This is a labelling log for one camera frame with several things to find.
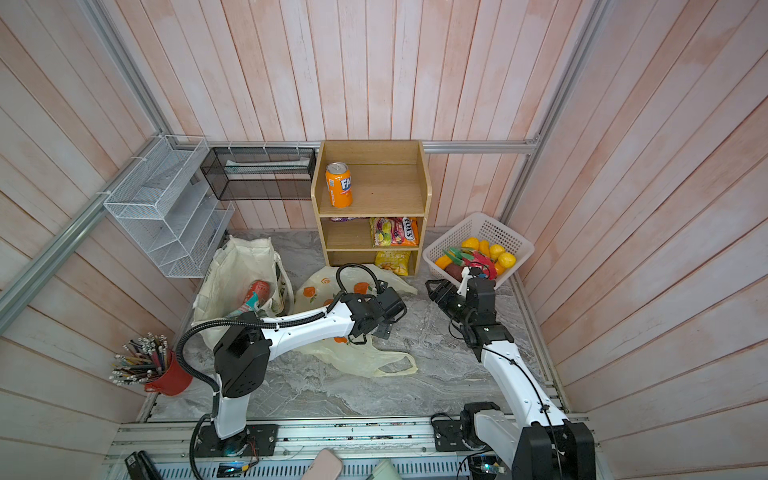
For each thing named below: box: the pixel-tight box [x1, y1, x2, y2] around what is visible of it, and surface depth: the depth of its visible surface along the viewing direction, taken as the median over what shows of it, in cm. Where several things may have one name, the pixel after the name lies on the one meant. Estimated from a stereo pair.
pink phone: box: [301, 449, 344, 480], surface depth 70 cm
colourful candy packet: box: [369, 217, 392, 247], surface depth 95 cm
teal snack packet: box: [226, 298, 259, 318], surface depth 88 cm
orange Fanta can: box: [325, 161, 353, 209], surface depth 78 cm
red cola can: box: [244, 280, 271, 307], surface depth 99 cm
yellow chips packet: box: [375, 251, 411, 276], surface depth 108 cm
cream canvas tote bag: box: [191, 235, 294, 350], surface depth 87 cm
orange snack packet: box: [390, 217, 419, 247], surface depth 95 cm
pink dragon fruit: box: [462, 251, 497, 280], surface depth 102 cm
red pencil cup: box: [109, 332, 193, 396], surface depth 74 cm
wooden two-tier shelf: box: [311, 140, 433, 276], surface depth 94 cm
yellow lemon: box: [498, 252, 517, 268], surface depth 103 cm
